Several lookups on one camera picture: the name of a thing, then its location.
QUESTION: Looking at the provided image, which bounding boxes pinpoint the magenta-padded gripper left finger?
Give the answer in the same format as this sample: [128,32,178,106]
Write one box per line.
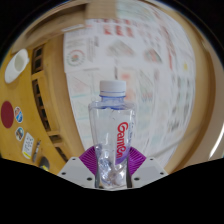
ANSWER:
[57,146,98,188]

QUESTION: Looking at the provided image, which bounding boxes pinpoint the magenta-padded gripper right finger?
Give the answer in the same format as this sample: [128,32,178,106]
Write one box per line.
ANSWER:
[127,146,169,189]

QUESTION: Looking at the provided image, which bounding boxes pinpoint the clear plastic water bottle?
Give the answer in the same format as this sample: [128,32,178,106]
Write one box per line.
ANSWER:
[88,79,137,190]

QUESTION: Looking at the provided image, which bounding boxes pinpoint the white printed card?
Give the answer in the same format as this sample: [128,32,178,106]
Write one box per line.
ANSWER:
[21,132,35,160]

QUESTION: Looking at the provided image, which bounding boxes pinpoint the round dark blue badge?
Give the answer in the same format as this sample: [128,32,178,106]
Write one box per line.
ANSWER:
[14,126,25,142]

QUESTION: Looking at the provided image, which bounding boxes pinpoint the wooden slatted railing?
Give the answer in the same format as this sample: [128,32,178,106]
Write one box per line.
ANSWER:
[30,44,73,163]

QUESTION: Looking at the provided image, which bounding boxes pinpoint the round blue orange badge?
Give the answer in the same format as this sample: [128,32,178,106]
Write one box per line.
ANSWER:
[13,106,24,124]

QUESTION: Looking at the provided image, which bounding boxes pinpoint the flat round red coaster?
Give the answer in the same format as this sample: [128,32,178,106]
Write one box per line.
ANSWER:
[0,100,15,129]

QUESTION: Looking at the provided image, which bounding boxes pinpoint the white cup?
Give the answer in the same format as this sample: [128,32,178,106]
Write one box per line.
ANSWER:
[4,48,30,84]

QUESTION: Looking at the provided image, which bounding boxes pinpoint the paper wall posters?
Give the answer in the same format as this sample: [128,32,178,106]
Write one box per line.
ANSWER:
[63,1,198,168]

